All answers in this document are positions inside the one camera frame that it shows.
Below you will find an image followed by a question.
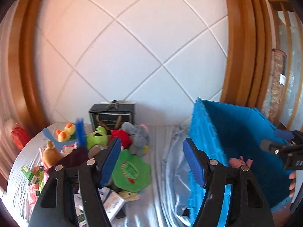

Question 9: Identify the dark purple plush cushion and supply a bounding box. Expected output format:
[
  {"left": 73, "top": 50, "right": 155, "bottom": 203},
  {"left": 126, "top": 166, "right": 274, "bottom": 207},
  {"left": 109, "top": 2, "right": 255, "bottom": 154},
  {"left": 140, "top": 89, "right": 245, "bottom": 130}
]
[{"left": 42, "top": 147, "right": 105, "bottom": 197}]

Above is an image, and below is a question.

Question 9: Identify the green crocodile plush toy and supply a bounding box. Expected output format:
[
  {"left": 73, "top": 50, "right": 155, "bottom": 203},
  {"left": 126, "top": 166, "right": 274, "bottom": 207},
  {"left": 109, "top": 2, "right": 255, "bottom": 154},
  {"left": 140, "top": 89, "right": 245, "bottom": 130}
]
[{"left": 111, "top": 150, "right": 151, "bottom": 193}]

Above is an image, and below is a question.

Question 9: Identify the rolled patterned carpet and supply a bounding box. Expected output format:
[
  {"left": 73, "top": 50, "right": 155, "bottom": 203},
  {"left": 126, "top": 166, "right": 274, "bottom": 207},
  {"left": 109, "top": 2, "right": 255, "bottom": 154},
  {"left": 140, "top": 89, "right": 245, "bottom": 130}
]
[{"left": 261, "top": 48, "right": 287, "bottom": 124}]

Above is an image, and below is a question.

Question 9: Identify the pink pig plush toy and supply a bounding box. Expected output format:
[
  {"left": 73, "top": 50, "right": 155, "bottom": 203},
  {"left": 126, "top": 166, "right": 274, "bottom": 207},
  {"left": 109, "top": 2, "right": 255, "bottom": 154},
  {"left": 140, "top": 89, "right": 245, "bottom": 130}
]
[{"left": 229, "top": 156, "right": 253, "bottom": 169}]

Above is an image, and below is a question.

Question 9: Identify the grey elephant plush toy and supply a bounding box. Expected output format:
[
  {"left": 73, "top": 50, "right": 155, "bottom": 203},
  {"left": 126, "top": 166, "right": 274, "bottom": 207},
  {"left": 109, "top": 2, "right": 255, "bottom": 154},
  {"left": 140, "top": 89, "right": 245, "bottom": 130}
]
[{"left": 121, "top": 122, "right": 151, "bottom": 156}]

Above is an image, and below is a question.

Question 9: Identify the brown bear plush toy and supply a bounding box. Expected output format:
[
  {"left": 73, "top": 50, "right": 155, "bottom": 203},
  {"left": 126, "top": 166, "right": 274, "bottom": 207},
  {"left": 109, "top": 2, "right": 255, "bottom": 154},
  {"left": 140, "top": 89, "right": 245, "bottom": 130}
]
[{"left": 43, "top": 140, "right": 63, "bottom": 168}]

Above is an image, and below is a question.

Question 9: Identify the pink pad pack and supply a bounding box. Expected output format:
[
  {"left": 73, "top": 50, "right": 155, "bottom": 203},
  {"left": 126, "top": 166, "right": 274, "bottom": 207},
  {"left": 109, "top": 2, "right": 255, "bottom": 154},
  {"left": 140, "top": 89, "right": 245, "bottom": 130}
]
[{"left": 27, "top": 183, "right": 40, "bottom": 205}]

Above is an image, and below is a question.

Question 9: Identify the person's right hand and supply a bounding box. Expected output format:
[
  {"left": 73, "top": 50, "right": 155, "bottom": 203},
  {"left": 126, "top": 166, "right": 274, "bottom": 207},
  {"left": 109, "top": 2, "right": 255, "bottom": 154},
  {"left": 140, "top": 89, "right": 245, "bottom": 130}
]
[{"left": 289, "top": 171, "right": 296, "bottom": 198}]

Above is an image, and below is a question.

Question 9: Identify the red handbag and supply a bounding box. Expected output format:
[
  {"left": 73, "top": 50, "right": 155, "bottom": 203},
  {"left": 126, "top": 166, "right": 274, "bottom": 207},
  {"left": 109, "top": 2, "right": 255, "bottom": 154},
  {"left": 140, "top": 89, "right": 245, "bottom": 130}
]
[{"left": 11, "top": 123, "right": 31, "bottom": 150}]

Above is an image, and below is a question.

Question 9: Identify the red plush toy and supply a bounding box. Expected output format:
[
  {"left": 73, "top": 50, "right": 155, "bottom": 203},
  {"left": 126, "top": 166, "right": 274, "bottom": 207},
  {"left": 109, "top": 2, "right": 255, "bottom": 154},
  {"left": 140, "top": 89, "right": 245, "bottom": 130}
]
[{"left": 109, "top": 129, "right": 132, "bottom": 150}]

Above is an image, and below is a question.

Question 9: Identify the white wet wipes pack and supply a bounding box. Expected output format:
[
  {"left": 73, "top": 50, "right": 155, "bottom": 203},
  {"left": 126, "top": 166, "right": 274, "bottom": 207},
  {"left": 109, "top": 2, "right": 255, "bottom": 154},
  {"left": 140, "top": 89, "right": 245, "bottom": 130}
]
[{"left": 98, "top": 187, "right": 125, "bottom": 221}]

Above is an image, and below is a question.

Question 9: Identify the blue feather duster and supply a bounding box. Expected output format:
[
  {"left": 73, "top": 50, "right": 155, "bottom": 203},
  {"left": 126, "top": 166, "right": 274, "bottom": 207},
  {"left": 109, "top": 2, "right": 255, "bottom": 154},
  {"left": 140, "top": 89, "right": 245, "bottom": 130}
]
[{"left": 74, "top": 118, "right": 87, "bottom": 149}]

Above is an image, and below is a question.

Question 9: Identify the black gift box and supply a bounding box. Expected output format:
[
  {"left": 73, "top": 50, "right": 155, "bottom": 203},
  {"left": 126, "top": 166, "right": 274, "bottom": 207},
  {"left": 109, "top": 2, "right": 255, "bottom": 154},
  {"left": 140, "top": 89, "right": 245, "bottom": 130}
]
[{"left": 89, "top": 100, "right": 135, "bottom": 135}]

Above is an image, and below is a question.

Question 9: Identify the green tea box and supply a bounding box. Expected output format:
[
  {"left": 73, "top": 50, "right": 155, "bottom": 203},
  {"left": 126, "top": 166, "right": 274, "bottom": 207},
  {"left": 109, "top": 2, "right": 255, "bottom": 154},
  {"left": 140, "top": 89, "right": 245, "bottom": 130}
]
[{"left": 20, "top": 166, "right": 34, "bottom": 181}]

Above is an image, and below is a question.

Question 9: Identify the green frog plush toy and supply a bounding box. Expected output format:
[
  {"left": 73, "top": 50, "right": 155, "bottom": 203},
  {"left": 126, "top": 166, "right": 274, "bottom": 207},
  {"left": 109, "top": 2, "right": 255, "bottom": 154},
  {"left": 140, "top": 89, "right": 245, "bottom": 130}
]
[{"left": 86, "top": 126, "right": 108, "bottom": 150}]

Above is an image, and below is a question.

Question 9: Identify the blue plastic crate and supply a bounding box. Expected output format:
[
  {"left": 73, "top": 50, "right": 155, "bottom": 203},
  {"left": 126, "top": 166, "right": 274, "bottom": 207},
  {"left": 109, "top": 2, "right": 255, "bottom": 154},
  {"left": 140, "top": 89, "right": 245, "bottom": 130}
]
[{"left": 189, "top": 99, "right": 290, "bottom": 212}]

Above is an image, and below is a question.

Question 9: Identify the yellow duck plush toy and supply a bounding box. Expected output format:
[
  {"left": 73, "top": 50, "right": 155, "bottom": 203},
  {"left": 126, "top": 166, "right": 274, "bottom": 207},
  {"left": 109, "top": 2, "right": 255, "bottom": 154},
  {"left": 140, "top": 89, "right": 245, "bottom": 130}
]
[{"left": 55, "top": 122, "right": 76, "bottom": 142}]

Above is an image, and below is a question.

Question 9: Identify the light blue plastic paddle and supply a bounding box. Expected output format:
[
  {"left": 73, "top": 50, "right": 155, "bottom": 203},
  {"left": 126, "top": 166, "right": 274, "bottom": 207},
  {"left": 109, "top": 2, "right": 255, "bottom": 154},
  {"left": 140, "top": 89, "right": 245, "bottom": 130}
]
[{"left": 42, "top": 127, "right": 78, "bottom": 152}]

